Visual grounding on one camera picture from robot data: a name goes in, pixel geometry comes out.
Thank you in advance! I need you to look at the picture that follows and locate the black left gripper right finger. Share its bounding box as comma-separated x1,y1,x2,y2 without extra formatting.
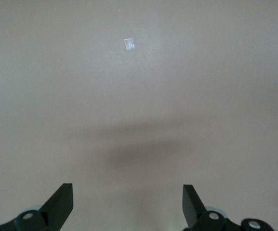
182,184,273,231

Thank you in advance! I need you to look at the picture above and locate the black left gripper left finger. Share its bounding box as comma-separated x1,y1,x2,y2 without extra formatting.
0,183,74,231

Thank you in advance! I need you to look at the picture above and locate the brown paper table cover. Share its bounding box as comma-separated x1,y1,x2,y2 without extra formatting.
0,0,278,231

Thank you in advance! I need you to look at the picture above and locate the small clear tape piece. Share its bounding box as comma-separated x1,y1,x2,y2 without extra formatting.
124,38,136,51

